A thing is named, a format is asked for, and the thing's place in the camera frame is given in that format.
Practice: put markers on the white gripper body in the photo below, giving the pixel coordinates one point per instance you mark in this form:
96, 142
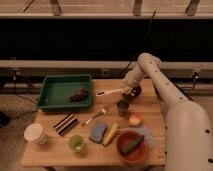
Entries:
125, 89

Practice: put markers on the dark grape bunch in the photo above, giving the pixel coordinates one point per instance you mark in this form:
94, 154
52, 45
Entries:
80, 95

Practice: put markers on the green cucumber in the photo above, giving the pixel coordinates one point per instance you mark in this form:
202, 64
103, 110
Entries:
132, 145

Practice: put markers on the orange red bowl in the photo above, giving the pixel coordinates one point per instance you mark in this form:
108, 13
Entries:
138, 154

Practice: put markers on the black marker pen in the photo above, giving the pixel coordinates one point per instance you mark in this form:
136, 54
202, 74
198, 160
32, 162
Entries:
69, 126

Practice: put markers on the green small cup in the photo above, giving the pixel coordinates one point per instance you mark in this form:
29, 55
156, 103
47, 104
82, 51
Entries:
76, 143

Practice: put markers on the green plastic tray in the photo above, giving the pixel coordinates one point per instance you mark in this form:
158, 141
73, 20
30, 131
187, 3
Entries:
56, 90

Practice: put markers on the metal fork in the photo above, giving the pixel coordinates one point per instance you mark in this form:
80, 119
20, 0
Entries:
102, 112

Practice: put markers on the blue sponge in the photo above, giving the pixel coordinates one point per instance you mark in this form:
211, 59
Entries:
97, 132

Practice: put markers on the white paper cup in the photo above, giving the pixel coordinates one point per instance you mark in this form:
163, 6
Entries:
35, 133

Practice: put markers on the peach fruit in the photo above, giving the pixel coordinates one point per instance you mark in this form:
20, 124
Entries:
135, 120

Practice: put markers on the grey cloth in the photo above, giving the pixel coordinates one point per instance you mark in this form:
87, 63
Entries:
143, 130

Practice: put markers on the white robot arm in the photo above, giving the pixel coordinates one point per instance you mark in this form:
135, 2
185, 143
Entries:
189, 134

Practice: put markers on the yellow banana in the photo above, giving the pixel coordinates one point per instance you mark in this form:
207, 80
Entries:
110, 134

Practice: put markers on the white handled dish brush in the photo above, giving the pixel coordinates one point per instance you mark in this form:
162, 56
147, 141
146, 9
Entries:
107, 92

